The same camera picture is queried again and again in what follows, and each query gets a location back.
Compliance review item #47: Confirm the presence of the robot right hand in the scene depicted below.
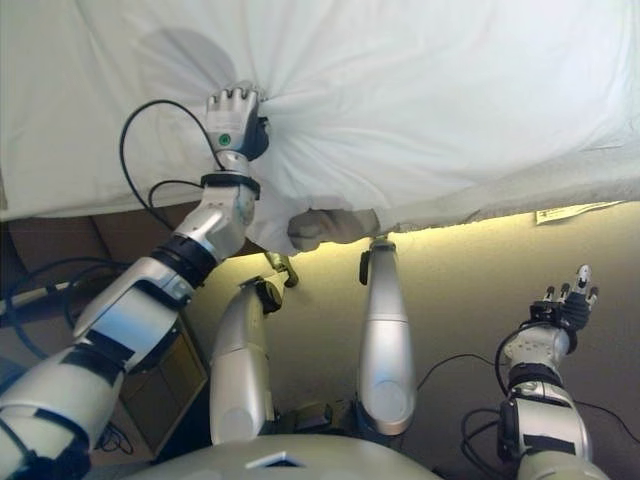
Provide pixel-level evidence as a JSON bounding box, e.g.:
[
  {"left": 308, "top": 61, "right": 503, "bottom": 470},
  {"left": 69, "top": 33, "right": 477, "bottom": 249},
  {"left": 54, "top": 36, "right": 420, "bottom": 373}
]
[{"left": 542, "top": 264, "right": 600, "bottom": 332}]

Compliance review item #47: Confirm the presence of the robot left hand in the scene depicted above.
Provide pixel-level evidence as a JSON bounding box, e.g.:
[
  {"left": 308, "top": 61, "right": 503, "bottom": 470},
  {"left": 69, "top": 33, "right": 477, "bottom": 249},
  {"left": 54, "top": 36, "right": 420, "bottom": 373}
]
[{"left": 204, "top": 85, "right": 272, "bottom": 162}]

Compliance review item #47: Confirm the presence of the white duvet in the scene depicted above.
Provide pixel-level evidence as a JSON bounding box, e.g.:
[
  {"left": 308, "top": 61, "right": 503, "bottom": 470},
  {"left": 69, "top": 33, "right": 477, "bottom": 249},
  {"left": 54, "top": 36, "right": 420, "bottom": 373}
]
[{"left": 0, "top": 0, "right": 640, "bottom": 257}]

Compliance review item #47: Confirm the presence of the white care label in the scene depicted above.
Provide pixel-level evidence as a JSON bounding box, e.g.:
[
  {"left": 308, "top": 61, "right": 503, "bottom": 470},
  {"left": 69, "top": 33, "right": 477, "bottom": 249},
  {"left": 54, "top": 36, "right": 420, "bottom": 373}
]
[{"left": 533, "top": 203, "right": 602, "bottom": 227}]

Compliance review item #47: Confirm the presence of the white textured blanket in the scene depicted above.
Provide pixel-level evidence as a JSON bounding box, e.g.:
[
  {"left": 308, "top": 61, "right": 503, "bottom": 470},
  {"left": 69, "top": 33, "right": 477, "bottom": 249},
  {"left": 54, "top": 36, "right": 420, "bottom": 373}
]
[{"left": 377, "top": 182, "right": 640, "bottom": 237}]

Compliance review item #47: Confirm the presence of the silver robot right leg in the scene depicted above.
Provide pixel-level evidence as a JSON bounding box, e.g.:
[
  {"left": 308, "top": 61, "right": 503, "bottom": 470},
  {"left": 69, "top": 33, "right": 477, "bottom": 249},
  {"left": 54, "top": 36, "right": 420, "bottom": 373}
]
[{"left": 356, "top": 237, "right": 417, "bottom": 437}]

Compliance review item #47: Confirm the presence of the silver robot leg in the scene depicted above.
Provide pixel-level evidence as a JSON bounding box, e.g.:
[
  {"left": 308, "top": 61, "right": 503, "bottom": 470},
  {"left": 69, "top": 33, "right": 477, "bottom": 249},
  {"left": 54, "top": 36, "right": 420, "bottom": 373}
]
[
  {"left": 208, "top": 249, "right": 300, "bottom": 447},
  {"left": 356, "top": 237, "right": 417, "bottom": 437}
]

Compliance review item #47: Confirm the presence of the silver robot left leg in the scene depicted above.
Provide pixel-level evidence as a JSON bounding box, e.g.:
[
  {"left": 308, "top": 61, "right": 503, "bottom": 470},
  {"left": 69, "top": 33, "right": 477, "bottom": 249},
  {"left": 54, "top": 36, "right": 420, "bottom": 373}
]
[{"left": 208, "top": 249, "right": 300, "bottom": 447}]

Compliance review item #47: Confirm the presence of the brown wooden nightstand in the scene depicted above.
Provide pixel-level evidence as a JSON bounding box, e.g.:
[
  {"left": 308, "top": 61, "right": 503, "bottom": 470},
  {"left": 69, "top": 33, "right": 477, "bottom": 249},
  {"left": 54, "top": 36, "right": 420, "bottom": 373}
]
[{"left": 113, "top": 309, "right": 212, "bottom": 457}]

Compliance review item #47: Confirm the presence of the silver robot torso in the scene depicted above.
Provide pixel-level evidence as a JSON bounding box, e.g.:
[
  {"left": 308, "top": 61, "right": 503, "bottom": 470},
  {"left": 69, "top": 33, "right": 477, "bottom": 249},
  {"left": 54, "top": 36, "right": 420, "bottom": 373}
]
[{"left": 119, "top": 433, "right": 442, "bottom": 480}]

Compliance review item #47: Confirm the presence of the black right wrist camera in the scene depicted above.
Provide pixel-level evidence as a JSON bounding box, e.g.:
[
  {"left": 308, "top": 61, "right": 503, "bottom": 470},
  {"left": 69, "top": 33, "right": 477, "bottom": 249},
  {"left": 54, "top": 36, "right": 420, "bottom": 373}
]
[{"left": 528, "top": 298, "right": 566, "bottom": 325}]

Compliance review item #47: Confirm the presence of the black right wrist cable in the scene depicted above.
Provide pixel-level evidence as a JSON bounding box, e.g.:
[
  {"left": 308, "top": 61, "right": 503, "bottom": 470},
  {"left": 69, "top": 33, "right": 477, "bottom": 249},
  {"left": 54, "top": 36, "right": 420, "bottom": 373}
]
[{"left": 458, "top": 319, "right": 532, "bottom": 472}]

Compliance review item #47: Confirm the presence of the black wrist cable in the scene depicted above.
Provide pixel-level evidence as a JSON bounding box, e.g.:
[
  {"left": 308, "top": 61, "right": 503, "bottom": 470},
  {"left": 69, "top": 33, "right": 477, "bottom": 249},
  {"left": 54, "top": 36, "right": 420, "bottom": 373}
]
[
  {"left": 117, "top": 98, "right": 227, "bottom": 227},
  {"left": 458, "top": 319, "right": 532, "bottom": 472}
]

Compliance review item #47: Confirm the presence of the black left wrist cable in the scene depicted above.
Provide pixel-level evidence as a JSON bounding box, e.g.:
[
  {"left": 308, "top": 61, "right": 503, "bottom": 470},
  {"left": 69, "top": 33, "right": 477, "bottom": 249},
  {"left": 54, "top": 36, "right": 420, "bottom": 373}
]
[{"left": 117, "top": 98, "right": 227, "bottom": 227}]

